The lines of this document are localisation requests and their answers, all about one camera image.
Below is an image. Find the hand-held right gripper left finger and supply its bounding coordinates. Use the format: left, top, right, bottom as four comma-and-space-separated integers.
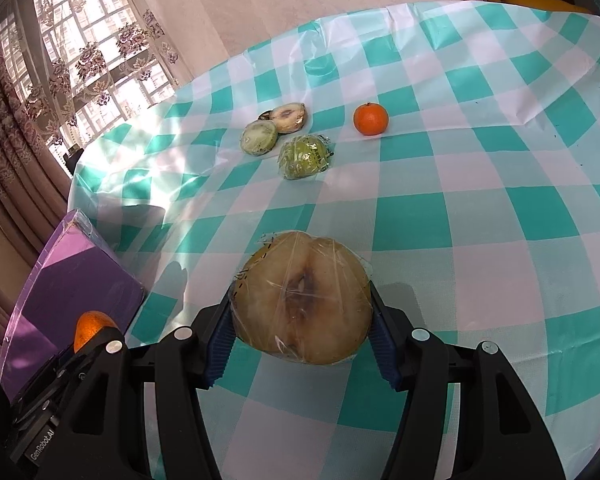
37, 290, 241, 480

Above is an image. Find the green apple half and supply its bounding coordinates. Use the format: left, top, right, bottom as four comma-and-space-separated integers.
277, 133, 335, 181

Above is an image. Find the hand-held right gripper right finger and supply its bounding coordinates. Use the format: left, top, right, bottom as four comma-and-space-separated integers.
367, 280, 566, 480

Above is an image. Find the brown pleated curtain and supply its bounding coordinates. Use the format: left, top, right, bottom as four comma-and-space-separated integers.
0, 35, 76, 361

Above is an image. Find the orange tangerine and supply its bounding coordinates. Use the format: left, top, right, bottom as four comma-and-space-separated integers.
353, 102, 390, 137
73, 311, 117, 353

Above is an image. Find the yellow object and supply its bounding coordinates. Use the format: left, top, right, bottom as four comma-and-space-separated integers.
482, 0, 596, 16

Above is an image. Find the floral lace curtain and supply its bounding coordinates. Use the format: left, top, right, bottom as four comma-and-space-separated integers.
0, 0, 231, 151

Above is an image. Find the teal white checked tablecloth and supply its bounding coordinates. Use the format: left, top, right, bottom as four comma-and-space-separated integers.
65, 0, 600, 480

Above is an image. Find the pale green fruit half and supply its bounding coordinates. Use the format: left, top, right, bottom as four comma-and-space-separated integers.
239, 120, 279, 156

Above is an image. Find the yellow apple top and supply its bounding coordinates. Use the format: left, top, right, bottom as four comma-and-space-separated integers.
230, 230, 373, 367

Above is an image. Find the purple-edged cardboard box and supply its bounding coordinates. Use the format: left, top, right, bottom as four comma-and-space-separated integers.
0, 210, 146, 403

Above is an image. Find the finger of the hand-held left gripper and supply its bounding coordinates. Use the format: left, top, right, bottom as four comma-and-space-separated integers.
40, 346, 88, 386

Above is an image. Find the brown-cored fruit half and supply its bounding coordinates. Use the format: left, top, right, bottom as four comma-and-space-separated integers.
269, 102, 308, 135

